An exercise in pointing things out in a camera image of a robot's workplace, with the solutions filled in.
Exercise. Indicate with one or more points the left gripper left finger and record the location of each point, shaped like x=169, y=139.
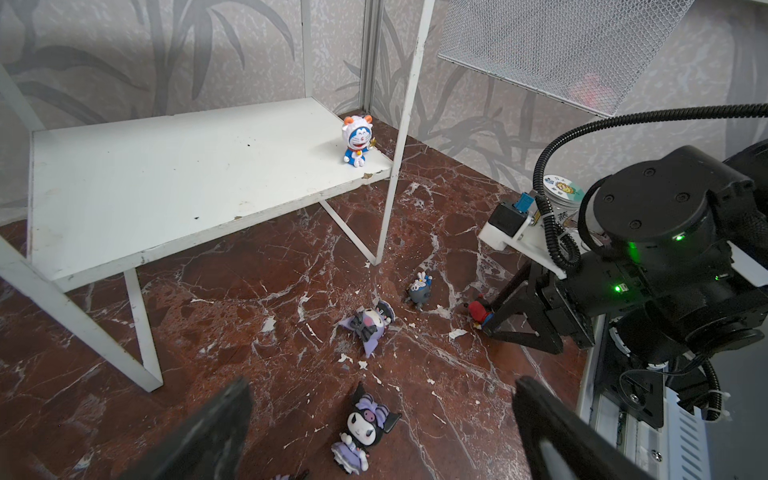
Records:
x=207, y=445

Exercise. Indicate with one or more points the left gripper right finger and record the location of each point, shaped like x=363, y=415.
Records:
x=558, y=444

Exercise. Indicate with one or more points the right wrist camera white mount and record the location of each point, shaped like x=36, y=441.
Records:
x=512, y=226

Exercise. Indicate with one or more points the round tape roll cartoon label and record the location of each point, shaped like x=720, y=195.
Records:
x=564, y=196

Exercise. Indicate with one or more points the purple bat Kuromi figure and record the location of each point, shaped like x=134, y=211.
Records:
x=366, y=425

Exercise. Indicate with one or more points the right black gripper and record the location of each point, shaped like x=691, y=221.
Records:
x=537, y=294

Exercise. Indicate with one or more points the white wire mesh basket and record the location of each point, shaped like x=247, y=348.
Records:
x=586, y=54

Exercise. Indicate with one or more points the white hooded Doraemon figure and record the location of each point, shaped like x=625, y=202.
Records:
x=357, y=136

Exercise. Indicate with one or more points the purple dress Kuromi figure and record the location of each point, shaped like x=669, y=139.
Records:
x=369, y=325

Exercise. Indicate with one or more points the small grey bunny figure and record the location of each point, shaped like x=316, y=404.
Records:
x=419, y=291

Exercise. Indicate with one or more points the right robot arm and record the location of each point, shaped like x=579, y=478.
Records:
x=672, y=252

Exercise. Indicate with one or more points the white two-tier metal shelf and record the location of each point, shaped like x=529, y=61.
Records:
x=106, y=199

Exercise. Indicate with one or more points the red hat Doraemon figure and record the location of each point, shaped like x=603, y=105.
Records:
x=480, y=311

